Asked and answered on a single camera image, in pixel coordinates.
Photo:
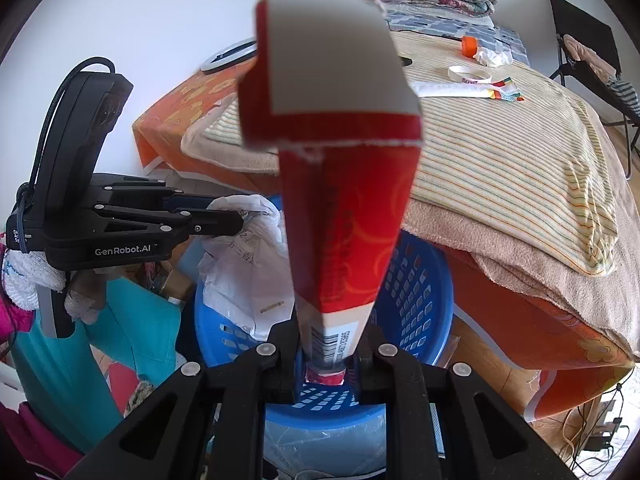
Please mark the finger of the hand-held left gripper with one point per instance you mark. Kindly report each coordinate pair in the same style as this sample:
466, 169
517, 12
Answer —
220, 222
190, 203

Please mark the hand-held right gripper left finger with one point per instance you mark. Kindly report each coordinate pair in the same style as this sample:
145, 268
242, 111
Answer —
285, 360

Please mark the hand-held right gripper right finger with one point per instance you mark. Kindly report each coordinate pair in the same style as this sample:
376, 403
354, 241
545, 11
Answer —
370, 370

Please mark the blue plastic basket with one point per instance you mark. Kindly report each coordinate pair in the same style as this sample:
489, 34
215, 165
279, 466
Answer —
415, 285

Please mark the red carton box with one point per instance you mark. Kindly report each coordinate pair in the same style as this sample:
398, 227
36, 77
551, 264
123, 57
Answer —
345, 210

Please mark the orange bottle cap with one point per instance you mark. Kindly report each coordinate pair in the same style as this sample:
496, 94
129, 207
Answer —
469, 46

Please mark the white tissue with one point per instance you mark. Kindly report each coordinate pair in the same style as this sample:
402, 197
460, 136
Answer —
492, 57

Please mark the person's left hand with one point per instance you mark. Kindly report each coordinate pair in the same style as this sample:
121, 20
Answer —
25, 280

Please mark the brown cardboard box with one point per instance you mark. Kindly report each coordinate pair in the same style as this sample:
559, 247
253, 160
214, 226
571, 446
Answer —
175, 285

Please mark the teal garment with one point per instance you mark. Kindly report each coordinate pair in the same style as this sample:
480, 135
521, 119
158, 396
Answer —
60, 370

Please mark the orange floral bed sheet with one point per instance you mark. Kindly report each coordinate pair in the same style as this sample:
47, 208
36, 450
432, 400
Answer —
550, 360

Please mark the magenta cloth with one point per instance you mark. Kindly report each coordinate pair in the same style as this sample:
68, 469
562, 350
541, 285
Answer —
30, 440

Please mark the black flat device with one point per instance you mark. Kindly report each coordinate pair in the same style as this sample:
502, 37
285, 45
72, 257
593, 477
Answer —
406, 61

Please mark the striped towel blanket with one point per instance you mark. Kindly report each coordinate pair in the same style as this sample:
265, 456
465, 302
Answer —
500, 160

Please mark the long white packet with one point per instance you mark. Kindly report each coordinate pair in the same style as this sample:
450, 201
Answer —
445, 90

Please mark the white tape roll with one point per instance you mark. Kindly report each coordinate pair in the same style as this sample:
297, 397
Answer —
467, 79

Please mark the blue patterned pillow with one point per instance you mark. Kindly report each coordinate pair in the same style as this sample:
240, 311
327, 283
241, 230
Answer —
450, 22

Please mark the colourful striped wrapper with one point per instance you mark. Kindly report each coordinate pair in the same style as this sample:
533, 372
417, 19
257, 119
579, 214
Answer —
507, 91

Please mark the striped grey cloth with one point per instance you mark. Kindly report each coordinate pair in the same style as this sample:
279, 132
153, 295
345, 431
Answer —
625, 95

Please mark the beige cloth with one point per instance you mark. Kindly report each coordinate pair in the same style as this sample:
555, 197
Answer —
585, 52

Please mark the black folding chair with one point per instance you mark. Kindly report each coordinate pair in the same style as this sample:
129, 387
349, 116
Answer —
585, 20

